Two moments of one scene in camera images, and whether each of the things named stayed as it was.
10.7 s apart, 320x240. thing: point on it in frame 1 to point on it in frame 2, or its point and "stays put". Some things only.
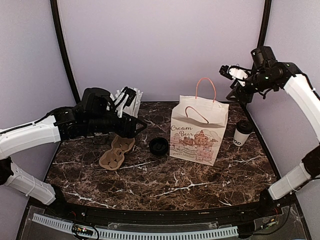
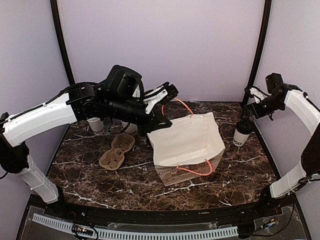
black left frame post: (54, 7) stays put
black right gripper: (239, 91) to (248, 108)
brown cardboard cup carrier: (113, 159) stays put
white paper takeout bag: (198, 128) to (189, 149)
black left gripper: (130, 132) to (154, 122)
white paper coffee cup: (239, 138) stays put
